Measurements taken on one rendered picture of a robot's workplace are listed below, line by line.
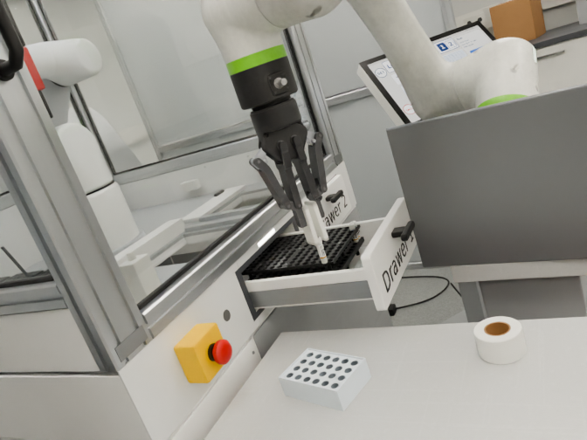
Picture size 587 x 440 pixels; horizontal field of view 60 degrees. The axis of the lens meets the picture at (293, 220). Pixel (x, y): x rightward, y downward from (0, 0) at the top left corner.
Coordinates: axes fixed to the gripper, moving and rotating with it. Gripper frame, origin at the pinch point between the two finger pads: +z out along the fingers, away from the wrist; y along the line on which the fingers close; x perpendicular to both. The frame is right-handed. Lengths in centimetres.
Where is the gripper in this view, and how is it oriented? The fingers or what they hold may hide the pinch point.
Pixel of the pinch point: (312, 223)
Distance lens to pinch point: 83.9
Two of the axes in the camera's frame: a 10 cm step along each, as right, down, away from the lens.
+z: 3.2, 9.1, 2.7
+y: 8.3, -4.1, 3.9
